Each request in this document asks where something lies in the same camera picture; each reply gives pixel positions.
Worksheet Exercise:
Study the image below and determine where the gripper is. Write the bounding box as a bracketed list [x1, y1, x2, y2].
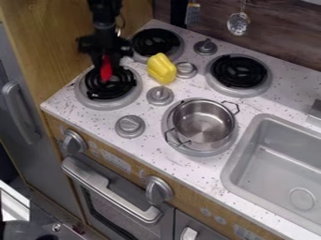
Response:
[75, 29, 136, 81]

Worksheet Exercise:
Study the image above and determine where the yellow toy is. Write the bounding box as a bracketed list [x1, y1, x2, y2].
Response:
[145, 52, 180, 85]

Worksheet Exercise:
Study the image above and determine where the toy stove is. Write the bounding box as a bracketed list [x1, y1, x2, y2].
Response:
[73, 27, 275, 158]

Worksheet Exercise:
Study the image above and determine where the silver grater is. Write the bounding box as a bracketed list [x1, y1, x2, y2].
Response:
[183, 0, 204, 26]

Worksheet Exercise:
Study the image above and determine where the grey toy fridge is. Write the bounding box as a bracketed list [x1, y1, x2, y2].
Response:
[0, 21, 85, 221]

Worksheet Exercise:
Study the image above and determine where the silver pot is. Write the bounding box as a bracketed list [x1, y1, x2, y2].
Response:
[162, 98, 242, 152]

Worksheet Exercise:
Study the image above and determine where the silver strainer spoon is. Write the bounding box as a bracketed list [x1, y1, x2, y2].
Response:
[225, 0, 253, 37]

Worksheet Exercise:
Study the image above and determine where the toy sink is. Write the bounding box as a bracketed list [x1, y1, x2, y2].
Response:
[219, 112, 321, 236]

